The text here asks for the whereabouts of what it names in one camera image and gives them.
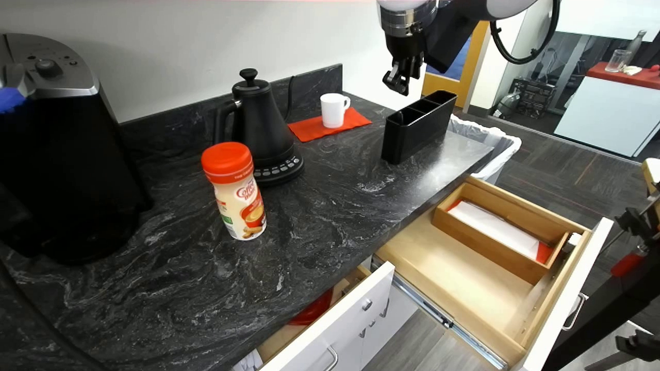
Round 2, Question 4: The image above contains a creamer bottle red lid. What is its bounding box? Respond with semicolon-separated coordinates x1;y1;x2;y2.
200;141;268;244

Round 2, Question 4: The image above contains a black gooseneck kettle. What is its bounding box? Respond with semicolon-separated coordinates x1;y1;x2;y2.
216;65;306;185

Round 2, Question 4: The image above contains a white ceramic mug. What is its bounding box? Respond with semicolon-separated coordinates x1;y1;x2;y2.
318;90;353;129

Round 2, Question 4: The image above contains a red item in drawer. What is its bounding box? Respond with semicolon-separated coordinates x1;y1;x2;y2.
286;290;337;327

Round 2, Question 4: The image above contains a black camera stand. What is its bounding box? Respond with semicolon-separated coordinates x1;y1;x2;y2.
542;233;660;371

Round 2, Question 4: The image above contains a yellow door frame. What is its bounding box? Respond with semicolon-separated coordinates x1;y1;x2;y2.
419;19;490;116

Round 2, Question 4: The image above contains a black coffee maker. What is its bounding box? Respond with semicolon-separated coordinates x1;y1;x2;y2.
0;30;155;268

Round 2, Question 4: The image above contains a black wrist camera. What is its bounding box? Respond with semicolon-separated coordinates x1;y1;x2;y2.
422;0;483;77

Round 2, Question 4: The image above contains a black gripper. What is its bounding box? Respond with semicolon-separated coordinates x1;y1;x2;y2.
381;34;430;96

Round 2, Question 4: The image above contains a blue item on coffee maker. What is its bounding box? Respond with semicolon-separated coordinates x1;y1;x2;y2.
0;85;28;117

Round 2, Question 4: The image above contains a wooden organizer tray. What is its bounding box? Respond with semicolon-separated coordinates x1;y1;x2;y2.
430;176;592;285

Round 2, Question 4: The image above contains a black clamp with plug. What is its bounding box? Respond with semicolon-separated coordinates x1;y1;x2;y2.
615;205;660;244

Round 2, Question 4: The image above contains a white cabinet red top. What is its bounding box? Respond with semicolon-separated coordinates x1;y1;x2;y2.
553;60;660;161

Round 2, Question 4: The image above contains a black robot cable hose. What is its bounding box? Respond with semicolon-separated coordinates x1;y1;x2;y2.
489;0;564;69

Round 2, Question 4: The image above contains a red rectangular mat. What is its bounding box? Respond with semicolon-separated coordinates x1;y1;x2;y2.
285;106;374;145

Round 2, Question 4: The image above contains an open wooden drawer white front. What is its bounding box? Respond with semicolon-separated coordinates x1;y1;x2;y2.
374;174;616;371

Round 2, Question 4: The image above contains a red tray liner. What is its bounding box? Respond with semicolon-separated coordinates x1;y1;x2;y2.
534;240;557;268

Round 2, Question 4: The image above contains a white napkin stack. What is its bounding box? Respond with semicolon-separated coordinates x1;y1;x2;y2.
448;199;542;262

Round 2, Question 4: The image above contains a small wooden board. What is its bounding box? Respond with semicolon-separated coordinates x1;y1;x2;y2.
642;157;660;199

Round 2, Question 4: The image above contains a half open white drawer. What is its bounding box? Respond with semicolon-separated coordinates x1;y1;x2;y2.
234;259;422;371

